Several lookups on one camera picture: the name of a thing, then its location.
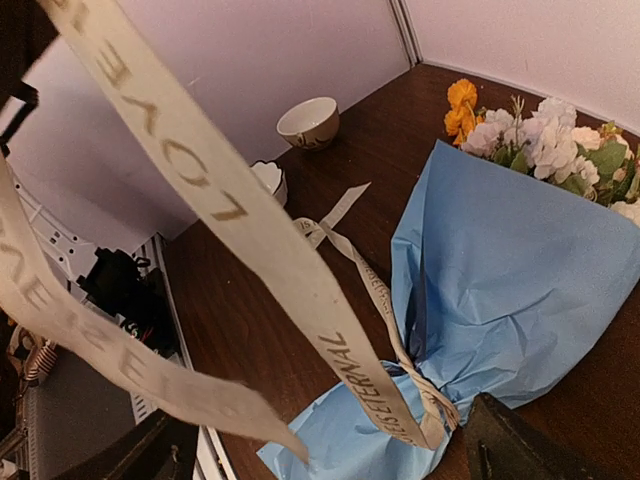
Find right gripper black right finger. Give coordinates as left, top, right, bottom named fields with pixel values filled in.
left=463, top=393, right=619, bottom=480

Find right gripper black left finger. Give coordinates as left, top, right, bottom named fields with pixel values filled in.
left=54, top=412, right=199, bottom=480

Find blue wrapping paper sheet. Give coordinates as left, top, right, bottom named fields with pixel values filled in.
left=255, top=139, right=640, bottom=480

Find cream ribbon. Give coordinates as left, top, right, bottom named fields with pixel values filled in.
left=1, top=1, right=459, bottom=460

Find blue fake flower stems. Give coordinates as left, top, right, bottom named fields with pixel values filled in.
left=454, top=97, right=603, bottom=201

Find orange fake flower stem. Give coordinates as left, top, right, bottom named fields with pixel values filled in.
left=444, top=78, right=485, bottom=146

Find white scalloped dish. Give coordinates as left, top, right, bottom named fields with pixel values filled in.
left=251, top=160, right=288, bottom=207

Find cream ceramic bowl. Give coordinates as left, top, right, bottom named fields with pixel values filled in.
left=276, top=97, right=340, bottom=151

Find front aluminium rail base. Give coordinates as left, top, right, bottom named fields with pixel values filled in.
left=132, top=233, right=237, bottom=479

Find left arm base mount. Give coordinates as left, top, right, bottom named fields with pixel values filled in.
left=77, top=247, right=163, bottom=354

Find left aluminium corner post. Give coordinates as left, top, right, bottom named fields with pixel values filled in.
left=389, top=0, right=423, bottom=67

